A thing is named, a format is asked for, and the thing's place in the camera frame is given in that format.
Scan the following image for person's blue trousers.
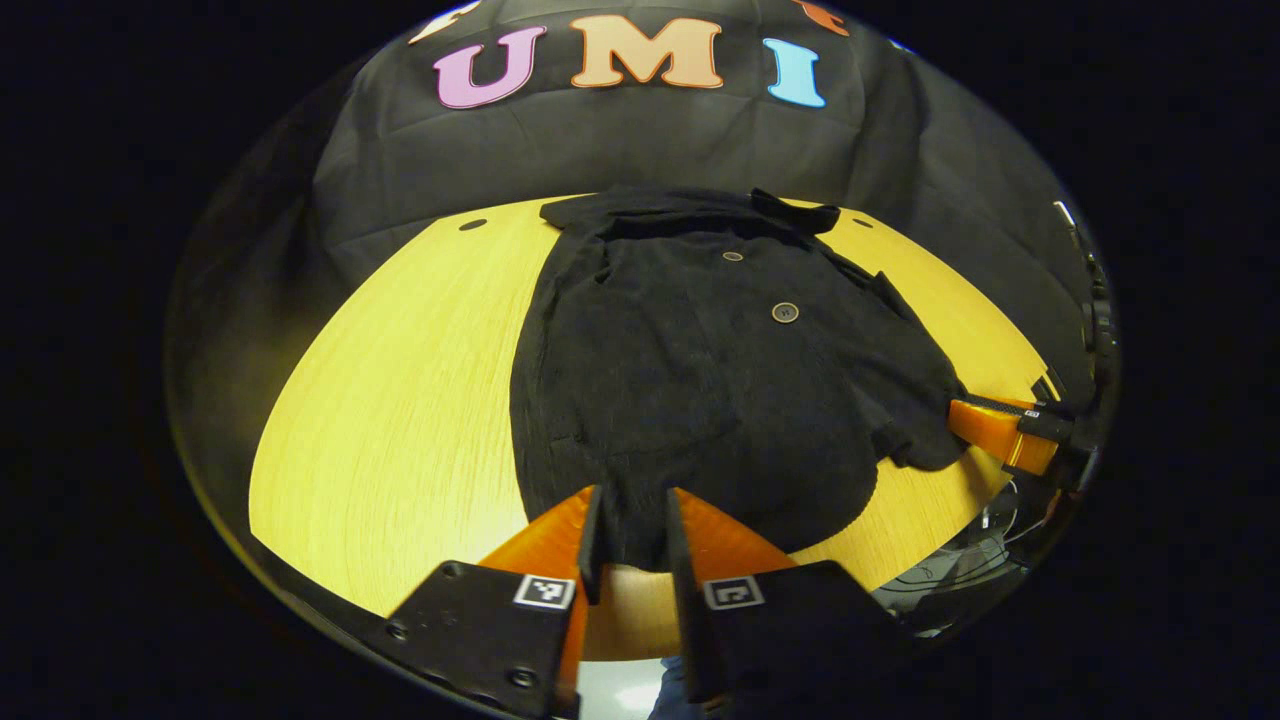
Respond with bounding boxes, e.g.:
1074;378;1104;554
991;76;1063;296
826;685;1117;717
648;655;706;720

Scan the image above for black backdrop cloth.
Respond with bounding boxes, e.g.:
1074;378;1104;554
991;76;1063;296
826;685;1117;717
165;0;1111;501

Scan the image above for dark cable tangle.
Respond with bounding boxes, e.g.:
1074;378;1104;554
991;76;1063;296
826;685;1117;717
880;480;1046;641

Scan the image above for black button shirt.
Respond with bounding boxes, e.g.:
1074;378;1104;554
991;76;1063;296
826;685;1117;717
508;185;971;573

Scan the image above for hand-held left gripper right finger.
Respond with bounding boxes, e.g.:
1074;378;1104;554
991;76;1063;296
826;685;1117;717
665;487;911;706

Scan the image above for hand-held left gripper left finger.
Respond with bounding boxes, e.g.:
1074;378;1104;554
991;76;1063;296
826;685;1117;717
380;484;606;719

